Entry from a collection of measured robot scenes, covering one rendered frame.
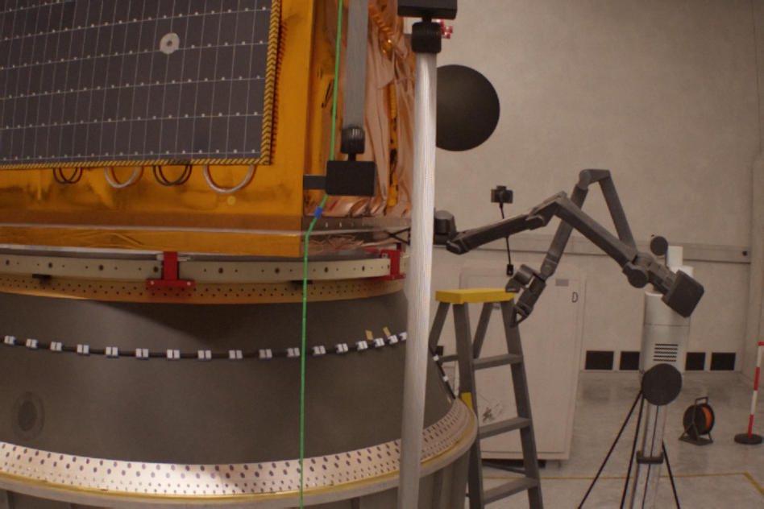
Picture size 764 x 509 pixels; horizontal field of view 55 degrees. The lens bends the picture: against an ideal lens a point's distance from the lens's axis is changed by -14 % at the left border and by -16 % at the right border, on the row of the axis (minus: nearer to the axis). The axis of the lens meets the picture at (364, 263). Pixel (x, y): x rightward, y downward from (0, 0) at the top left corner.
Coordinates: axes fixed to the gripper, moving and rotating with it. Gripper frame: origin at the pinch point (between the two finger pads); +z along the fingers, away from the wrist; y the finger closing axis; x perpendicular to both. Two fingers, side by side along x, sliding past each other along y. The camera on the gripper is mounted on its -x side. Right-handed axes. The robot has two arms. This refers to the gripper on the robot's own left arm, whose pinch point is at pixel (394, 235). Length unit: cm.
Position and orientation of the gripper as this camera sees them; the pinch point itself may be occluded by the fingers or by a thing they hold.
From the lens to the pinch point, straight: 301.2
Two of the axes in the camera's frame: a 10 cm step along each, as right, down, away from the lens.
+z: -9.8, -0.5, 1.8
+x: -0.4, 10.0, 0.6
